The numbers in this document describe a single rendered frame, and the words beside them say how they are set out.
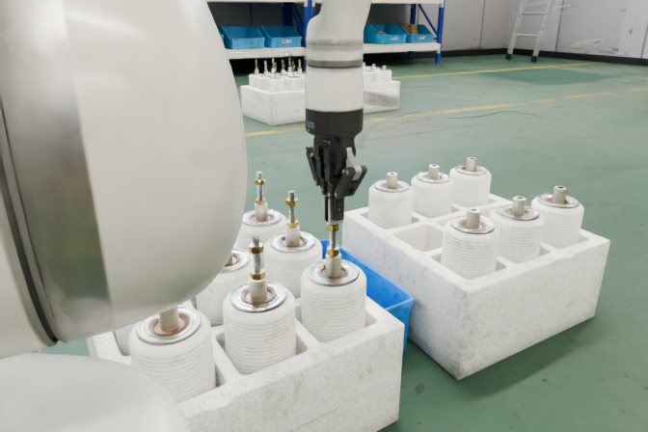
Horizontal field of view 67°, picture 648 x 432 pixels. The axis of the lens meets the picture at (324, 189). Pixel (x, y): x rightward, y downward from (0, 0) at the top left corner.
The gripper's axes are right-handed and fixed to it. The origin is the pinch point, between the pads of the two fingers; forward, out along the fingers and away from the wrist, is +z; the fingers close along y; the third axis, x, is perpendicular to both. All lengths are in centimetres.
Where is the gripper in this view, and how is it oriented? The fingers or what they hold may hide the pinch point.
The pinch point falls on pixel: (333, 208)
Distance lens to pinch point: 67.5
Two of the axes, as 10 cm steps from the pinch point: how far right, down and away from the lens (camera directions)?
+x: 8.8, -1.6, 4.5
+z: 0.0, 9.4, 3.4
